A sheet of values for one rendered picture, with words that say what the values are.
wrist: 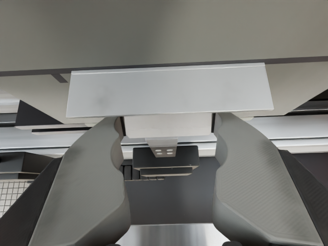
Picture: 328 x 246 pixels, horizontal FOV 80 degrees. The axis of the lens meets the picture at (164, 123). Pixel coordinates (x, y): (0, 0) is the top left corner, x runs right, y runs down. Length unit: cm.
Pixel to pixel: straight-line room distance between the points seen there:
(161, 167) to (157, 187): 32
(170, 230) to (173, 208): 50
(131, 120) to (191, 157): 22
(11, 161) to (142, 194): 38
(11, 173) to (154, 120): 36
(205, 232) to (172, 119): 9
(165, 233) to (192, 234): 2
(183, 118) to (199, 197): 54
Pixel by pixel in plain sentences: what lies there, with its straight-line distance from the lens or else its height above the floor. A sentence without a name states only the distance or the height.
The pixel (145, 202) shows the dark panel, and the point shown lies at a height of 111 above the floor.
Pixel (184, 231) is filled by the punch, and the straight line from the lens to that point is 17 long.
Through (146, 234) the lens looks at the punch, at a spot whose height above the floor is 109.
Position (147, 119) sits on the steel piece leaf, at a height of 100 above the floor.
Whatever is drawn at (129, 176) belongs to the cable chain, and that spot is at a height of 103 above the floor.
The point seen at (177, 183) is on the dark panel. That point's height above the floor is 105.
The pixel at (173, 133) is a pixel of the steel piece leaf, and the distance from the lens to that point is 20.
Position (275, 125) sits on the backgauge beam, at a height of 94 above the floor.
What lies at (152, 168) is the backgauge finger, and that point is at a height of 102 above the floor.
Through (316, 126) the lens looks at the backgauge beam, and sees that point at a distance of 52.
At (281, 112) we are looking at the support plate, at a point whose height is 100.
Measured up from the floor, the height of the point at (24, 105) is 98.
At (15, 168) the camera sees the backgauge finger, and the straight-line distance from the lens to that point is 45.
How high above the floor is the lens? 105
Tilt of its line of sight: 17 degrees down
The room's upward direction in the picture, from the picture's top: 178 degrees clockwise
